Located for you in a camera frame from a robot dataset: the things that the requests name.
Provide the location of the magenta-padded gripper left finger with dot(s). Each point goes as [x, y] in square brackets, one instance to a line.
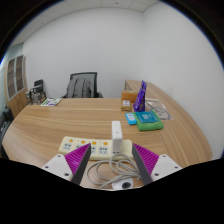
[60, 165]

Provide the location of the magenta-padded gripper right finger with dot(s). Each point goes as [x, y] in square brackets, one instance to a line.
[163, 165]

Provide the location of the white charger block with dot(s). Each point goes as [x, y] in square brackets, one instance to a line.
[116, 136]

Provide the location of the green folded cloth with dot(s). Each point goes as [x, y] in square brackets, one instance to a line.
[151, 126]

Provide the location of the cream power strip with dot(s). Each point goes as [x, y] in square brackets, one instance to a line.
[100, 146]

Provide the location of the white round plug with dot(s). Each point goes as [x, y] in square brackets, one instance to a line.
[123, 185]

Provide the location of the teal flat packet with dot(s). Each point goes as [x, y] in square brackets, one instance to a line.
[146, 117]

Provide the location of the clear plastic bag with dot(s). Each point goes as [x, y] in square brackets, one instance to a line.
[161, 110]

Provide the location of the small blue packet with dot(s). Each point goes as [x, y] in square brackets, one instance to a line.
[131, 118]

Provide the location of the green and purple booklet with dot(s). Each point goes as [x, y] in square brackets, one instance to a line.
[51, 102]

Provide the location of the purple standing pouch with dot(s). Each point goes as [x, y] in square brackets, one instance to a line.
[140, 98]

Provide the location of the brown cardboard box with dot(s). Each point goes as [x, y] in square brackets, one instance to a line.
[129, 96]

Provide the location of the grey backpack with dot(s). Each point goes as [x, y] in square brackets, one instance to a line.
[79, 88]

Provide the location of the wooden shelf cabinet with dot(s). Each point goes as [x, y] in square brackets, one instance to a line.
[16, 86]

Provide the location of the black mesh office chair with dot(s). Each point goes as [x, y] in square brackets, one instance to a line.
[95, 81]

